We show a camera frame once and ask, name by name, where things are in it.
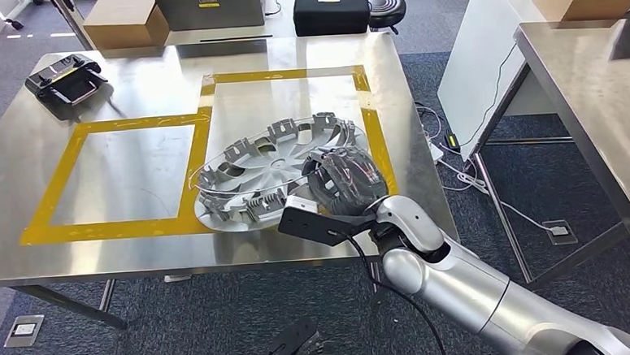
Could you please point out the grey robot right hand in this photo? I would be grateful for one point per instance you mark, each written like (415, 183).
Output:
(347, 180)

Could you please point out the black carrying case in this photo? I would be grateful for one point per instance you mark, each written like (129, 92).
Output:
(330, 14)

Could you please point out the stainless steel workbench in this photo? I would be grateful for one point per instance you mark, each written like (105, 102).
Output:
(586, 103)
(28, 261)

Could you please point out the black remote controller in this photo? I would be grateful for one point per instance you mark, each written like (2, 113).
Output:
(64, 81)

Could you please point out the white wheeled stand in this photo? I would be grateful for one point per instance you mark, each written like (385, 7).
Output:
(20, 8)

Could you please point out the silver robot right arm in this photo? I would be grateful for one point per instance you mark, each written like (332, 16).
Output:
(461, 287)

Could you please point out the yellow tape double frame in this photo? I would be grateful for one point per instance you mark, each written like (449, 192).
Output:
(196, 166)

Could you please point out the grey plastic wheel hubcap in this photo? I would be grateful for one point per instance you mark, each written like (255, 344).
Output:
(261, 173)

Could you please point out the white power strip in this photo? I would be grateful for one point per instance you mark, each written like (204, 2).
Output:
(435, 151)

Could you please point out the white partition panel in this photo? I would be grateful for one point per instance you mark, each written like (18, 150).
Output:
(476, 54)

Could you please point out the grey metal stand leg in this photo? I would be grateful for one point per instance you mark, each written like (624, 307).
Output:
(72, 22)

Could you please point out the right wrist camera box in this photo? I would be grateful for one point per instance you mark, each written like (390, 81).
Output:
(312, 225)

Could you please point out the steel floor socket plate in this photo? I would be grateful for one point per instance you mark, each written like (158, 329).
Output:
(23, 330)
(177, 278)
(559, 232)

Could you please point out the black round stool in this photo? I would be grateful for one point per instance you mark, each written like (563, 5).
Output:
(387, 8)

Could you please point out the black yellow power adapter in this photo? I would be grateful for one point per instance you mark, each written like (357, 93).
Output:
(452, 141)

